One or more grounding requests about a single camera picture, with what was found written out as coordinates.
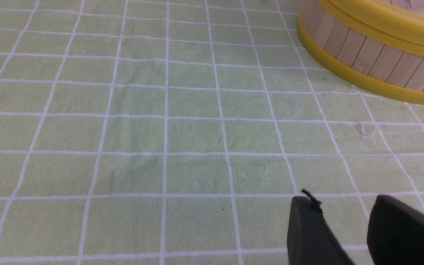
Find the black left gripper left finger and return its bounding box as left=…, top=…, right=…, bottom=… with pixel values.
left=287, top=189, right=355, bottom=265

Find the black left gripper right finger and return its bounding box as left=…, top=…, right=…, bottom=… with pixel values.
left=367, top=195, right=424, bottom=265

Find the wooden steamer with yellow rims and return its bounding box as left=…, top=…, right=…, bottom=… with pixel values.
left=297, top=0, right=424, bottom=105

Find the green checkered tablecloth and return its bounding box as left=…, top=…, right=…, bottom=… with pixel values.
left=0, top=0, right=424, bottom=265

